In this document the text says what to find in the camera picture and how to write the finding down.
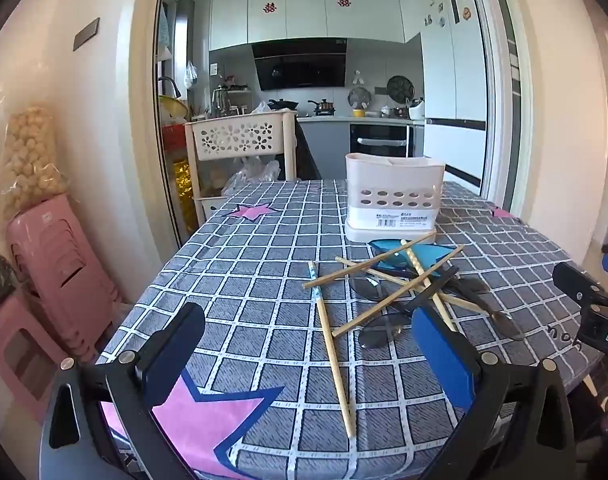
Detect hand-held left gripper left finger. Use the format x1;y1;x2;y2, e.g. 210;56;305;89
39;302;207;480

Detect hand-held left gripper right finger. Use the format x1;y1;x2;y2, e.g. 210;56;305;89
409;304;577;480

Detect black-handled metal spoon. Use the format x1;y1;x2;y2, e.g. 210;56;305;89
359;266;460;349

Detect plain bamboo chopstick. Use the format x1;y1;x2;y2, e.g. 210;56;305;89
335;256;491;317
332;245;466;338
303;232;436;290

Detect white patterned bamboo chopstick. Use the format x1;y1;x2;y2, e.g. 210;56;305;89
400;239;459;333

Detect blue patterned bamboo chopstick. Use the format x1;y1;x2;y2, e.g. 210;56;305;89
308;261;357;438

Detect white plastic utensil holder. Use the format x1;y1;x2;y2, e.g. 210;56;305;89
345;152;447;242

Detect grey checked star tablecloth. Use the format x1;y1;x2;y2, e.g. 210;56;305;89
96;180;602;480

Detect stack of pink plastic stools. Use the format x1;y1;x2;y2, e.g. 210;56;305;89
6;195;123;363

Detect pink plastic stool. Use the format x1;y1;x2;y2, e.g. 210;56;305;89
0;290;67;423

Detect gold foil package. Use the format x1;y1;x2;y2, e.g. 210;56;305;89
171;159;198;234

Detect clear plastic bags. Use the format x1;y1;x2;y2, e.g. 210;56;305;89
221;156;283;197

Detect black built-in oven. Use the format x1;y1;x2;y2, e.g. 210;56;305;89
349;123;411;181

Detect white refrigerator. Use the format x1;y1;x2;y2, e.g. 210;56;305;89
413;0;488;197

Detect cream plastic storage trolley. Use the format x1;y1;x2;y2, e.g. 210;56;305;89
184;110;299;227

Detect bag of puffed snacks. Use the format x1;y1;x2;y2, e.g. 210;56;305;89
1;105;71;222

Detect yellow-green bowl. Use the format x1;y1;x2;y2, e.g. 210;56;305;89
158;95;188;119

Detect large round steamer rack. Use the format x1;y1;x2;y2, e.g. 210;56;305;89
386;75;416;104

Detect white kitchen counter rack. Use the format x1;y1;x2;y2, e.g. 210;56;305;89
211;87;253;116

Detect black range hood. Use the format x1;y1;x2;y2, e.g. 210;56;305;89
251;39;348;92

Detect white upper kitchen cabinets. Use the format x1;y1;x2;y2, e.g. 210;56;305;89
209;0;423;52

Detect grey wall switch plate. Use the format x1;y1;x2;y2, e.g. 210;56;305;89
73;17;101;52

